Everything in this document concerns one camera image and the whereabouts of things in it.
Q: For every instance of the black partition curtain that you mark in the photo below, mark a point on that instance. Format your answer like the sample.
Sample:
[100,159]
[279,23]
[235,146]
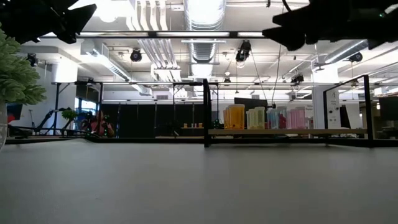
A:
[140,119]

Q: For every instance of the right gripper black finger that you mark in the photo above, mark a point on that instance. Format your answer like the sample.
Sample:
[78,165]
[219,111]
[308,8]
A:
[295,15]
[286,37]

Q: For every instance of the grey table mat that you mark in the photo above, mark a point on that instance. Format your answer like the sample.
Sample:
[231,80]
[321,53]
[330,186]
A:
[155,193]

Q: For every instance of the black overhead beam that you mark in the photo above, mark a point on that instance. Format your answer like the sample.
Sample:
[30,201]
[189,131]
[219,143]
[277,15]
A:
[155,34]

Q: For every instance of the blue bottle white pills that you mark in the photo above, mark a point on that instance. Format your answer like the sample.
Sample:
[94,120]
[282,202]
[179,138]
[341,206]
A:
[273,119]

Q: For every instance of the wooden shelf black metal frame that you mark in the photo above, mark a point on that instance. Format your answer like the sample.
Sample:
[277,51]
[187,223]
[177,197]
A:
[311,131]

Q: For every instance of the black metal table frame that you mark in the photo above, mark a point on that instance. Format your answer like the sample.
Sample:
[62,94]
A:
[140,140]

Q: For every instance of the blue bottle red pills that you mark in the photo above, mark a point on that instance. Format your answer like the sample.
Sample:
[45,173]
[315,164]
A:
[282,119]

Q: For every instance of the background potted plant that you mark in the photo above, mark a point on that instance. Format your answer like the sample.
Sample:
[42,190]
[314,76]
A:
[69,114]

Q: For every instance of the black background screen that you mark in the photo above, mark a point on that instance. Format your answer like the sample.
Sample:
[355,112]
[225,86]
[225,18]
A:
[388,107]

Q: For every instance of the person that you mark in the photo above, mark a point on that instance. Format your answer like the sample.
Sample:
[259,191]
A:
[99,124]

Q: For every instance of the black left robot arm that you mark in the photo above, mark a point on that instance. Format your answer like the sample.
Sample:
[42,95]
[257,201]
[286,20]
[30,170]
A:
[7,15]

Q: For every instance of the black ceiling spotlight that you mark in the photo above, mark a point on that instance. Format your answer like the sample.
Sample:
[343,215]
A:
[243,51]
[136,55]
[31,59]
[355,57]

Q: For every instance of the background black robot arm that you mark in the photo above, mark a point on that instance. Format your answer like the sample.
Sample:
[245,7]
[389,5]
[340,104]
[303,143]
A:
[49,116]

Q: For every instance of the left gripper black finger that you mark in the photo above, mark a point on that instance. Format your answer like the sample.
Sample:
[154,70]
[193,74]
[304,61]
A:
[76,20]
[68,38]

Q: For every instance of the green artificial potted plant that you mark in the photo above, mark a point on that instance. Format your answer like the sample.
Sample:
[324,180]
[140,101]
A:
[15,77]

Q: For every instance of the silver ceiling duct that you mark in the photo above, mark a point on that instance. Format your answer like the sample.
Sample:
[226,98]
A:
[203,18]

